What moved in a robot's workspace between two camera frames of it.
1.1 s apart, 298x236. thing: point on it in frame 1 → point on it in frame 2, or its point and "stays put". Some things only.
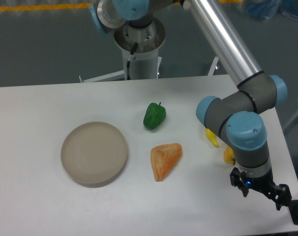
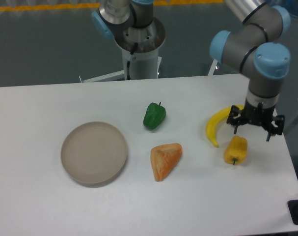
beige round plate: [94, 154] stays put
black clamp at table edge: [297, 210] stays put
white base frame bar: [115, 75] stays put
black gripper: [265, 184] → [261, 116]
